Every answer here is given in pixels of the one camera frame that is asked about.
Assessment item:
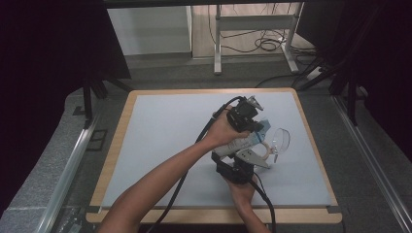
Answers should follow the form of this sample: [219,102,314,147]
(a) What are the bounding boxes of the black tripod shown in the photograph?
[82,73,131,121]

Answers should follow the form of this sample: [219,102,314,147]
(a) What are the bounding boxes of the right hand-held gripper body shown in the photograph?
[212,150,271,186]

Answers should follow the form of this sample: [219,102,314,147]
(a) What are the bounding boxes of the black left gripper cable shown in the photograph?
[146,95,245,233]

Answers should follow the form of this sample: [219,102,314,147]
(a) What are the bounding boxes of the black curtain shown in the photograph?
[0,0,131,216]
[296,0,412,163]

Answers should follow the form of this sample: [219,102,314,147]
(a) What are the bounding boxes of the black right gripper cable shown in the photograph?
[248,174,277,233]

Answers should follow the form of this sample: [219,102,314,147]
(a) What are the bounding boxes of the black floor bracket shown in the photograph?
[86,128,109,152]

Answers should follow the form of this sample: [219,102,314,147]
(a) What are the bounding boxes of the white metal desk frame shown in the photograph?
[213,2,304,76]

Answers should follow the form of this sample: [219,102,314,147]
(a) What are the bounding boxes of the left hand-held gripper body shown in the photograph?
[226,95,264,134]

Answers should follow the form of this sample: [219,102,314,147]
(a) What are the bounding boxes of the black metal stand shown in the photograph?
[296,57,361,127]

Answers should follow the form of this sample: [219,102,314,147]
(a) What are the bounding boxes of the light grey table mat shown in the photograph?
[101,91,333,209]

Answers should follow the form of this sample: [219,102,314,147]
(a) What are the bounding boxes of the person's right hand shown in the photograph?
[226,177,258,212]

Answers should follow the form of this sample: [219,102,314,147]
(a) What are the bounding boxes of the aluminium rail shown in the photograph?
[34,118,99,233]
[332,95,412,233]

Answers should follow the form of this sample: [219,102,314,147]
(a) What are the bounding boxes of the black cable bundle on floor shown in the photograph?
[222,28,317,56]

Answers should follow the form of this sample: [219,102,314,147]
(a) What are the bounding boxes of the person's left hand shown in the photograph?
[205,106,251,149]

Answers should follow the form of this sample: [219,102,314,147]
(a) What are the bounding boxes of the white and blue plastic bag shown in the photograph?
[212,118,272,160]

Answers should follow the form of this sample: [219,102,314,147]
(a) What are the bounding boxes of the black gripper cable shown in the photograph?
[248,174,277,233]
[146,95,245,233]

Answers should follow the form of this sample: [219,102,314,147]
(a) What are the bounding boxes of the white panel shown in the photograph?
[106,6,192,56]

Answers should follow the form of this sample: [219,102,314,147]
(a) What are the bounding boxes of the white power strip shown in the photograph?
[305,66,324,82]

